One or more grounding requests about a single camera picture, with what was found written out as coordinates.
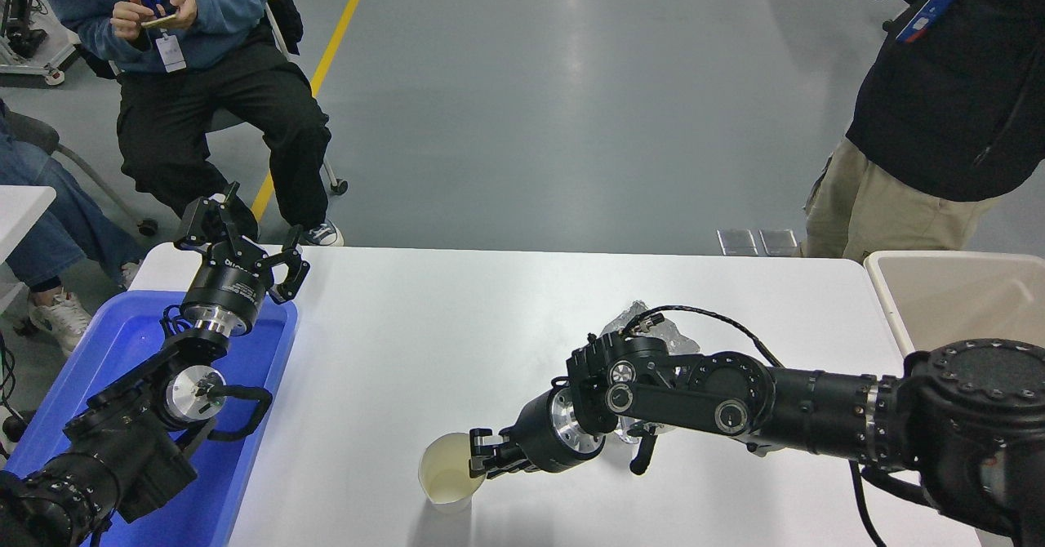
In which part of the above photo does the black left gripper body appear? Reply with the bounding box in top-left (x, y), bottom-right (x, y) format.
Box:
top-left (181, 258), bottom-right (269, 325)

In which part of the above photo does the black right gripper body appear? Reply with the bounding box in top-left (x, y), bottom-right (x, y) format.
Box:
top-left (510, 388), bottom-right (577, 475)

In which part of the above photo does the white paper cup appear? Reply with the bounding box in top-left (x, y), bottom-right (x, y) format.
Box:
top-left (418, 433), bottom-right (484, 515)

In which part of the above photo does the seated person's right hand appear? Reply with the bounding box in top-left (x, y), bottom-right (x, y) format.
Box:
top-left (109, 0), bottom-right (158, 41)

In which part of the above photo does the blue plastic tray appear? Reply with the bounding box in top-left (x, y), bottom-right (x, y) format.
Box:
top-left (4, 290), bottom-right (299, 547)

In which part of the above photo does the seated person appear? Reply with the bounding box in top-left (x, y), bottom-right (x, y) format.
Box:
top-left (31, 0), bottom-right (345, 247)

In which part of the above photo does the crumpled foil tray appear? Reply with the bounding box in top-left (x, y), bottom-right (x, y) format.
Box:
top-left (600, 300), bottom-right (701, 447)

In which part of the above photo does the person in jeans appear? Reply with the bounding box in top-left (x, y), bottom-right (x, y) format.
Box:
top-left (0, 98), bottom-right (149, 358)

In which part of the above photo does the white name badge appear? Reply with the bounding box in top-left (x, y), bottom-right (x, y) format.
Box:
top-left (155, 33), bottom-right (189, 73)

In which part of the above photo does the white side table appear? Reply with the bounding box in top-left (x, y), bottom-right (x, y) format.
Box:
top-left (0, 185), bottom-right (58, 313)

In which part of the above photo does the grey chair with caster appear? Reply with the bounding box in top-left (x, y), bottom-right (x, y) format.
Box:
top-left (0, 110), bottom-right (160, 238)

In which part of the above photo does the black jacket on chair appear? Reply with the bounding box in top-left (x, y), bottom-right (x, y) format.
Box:
top-left (255, 0), bottom-right (305, 56)

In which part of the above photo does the black stand with white base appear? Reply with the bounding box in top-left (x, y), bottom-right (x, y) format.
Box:
top-left (0, 0), bottom-right (82, 87)

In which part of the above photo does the metal floor plate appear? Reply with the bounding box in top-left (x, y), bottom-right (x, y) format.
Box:
top-left (759, 229), bottom-right (800, 257)
top-left (717, 229), bottom-right (759, 257)

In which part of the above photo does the large pale plastic bin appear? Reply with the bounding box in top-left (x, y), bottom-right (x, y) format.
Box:
top-left (864, 251), bottom-right (1045, 358)

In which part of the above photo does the standing person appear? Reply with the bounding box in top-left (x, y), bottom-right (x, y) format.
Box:
top-left (804, 0), bottom-right (1045, 264)

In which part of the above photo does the blue name badge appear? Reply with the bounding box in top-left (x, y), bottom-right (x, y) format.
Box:
top-left (896, 0), bottom-right (957, 45)

